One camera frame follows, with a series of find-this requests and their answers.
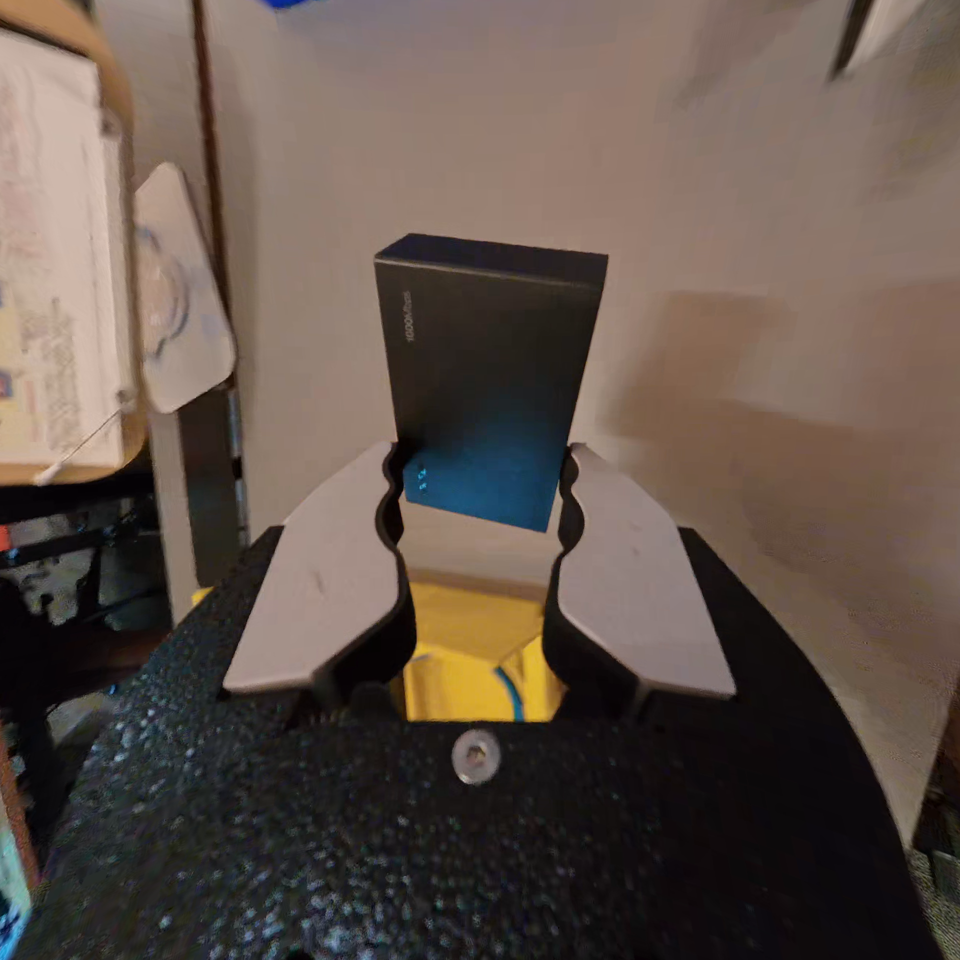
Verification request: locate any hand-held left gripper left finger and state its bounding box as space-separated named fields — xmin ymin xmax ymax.
xmin=223 ymin=441 xmax=418 ymax=699

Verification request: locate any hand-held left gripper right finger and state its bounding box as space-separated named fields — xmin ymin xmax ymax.
xmin=541 ymin=442 xmax=738 ymax=714

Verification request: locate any black ethernet switch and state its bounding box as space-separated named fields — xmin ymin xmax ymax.
xmin=373 ymin=232 xmax=610 ymax=535

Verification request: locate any yellow bin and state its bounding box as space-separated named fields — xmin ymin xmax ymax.
xmin=390 ymin=570 xmax=569 ymax=725

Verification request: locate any grey table leg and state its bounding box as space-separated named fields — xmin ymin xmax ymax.
xmin=148 ymin=390 xmax=250 ymax=624

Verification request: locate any instruction sheet board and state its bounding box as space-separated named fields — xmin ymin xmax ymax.
xmin=0 ymin=22 xmax=147 ymax=487

